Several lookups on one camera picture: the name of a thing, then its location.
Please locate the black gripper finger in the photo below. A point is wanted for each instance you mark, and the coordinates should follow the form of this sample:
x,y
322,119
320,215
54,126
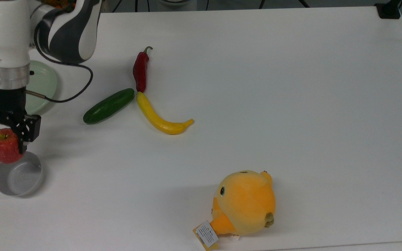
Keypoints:
x,y
31,128

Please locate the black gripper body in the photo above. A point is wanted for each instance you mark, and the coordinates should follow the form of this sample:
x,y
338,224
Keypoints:
x,y
5,103

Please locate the red apple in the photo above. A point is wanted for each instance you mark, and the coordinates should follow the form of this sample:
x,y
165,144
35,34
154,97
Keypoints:
x,y
4,148

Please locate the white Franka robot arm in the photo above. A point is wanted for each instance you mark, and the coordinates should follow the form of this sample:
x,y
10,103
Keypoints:
x,y
2,31

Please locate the grey bowl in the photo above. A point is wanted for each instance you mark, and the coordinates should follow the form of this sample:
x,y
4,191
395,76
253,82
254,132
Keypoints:
x,y
23,177

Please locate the pale green plate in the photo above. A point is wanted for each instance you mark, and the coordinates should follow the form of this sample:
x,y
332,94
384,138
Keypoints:
x,y
44,83

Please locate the green cucumber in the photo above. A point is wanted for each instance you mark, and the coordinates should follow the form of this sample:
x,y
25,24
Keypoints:
x,y
109,106

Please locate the clear box of vegetables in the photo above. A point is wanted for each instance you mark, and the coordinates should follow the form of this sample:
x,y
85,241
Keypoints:
x,y
59,3

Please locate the red chili pepper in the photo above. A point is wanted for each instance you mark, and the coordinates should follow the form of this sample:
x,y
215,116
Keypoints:
x,y
141,71

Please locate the yellow banana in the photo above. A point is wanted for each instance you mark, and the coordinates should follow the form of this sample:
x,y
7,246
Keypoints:
x,y
157,120

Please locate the orange plush toy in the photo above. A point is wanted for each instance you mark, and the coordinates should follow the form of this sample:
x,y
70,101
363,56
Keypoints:
x,y
246,204

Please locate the black tripod legs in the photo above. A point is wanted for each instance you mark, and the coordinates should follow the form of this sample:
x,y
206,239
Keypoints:
x,y
302,2

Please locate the black table clamp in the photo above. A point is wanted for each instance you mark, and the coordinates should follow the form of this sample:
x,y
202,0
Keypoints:
x,y
388,10

